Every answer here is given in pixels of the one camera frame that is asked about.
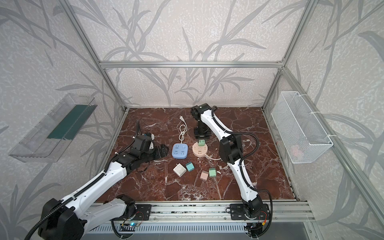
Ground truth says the light green cube adapter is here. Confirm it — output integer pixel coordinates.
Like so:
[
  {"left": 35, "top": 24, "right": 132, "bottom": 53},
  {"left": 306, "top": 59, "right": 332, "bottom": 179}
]
[{"left": 209, "top": 168, "right": 217, "bottom": 177}]

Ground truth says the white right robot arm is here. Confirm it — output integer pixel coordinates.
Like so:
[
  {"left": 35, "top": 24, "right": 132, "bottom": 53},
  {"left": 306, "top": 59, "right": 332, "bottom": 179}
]
[{"left": 191, "top": 104, "right": 263, "bottom": 220}]

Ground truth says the blue square power strip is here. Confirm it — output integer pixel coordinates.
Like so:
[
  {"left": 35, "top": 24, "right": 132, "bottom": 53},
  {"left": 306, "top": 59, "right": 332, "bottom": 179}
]
[{"left": 172, "top": 143, "right": 188, "bottom": 160}]

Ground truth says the pink round power strip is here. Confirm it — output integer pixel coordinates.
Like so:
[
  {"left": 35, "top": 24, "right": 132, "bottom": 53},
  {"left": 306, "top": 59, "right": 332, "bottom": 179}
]
[{"left": 192, "top": 142, "right": 208, "bottom": 158}]

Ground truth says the white cube adapter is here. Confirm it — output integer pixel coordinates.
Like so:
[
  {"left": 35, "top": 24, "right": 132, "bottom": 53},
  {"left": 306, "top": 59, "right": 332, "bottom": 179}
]
[{"left": 173, "top": 164, "right": 187, "bottom": 178}]

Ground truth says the teal cube adapter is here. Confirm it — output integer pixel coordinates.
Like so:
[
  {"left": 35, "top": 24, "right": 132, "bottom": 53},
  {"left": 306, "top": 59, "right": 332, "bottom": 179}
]
[{"left": 186, "top": 162, "right": 195, "bottom": 172}]

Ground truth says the pink cube adapter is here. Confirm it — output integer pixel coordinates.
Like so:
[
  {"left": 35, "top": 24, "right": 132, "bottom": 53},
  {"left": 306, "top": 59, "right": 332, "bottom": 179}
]
[{"left": 200, "top": 171, "right": 209, "bottom": 181}]

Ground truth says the white cable of blue strip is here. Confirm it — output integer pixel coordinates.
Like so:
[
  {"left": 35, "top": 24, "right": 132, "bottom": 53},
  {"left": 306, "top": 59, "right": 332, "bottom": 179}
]
[{"left": 178, "top": 121, "right": 188, "bottom": 144}]

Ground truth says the aluminium front rail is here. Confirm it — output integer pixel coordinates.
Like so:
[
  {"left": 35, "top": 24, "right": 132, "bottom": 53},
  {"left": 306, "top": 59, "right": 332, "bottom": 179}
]
[{"left": 136, "top": 200, "right": 315, "bottom": 224}]

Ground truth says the clear plastic wall tray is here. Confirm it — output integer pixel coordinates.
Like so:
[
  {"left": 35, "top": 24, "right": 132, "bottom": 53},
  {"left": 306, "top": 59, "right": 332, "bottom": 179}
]
[{"left": 9, "top": 94, "right": 98, "bottom": 163}]

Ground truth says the white wire mesh basket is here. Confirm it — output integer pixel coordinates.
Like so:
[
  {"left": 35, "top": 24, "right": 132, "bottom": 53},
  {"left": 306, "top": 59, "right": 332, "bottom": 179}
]
[{"left": 271, "top": 91, "right": 334, "bottom": 164}]

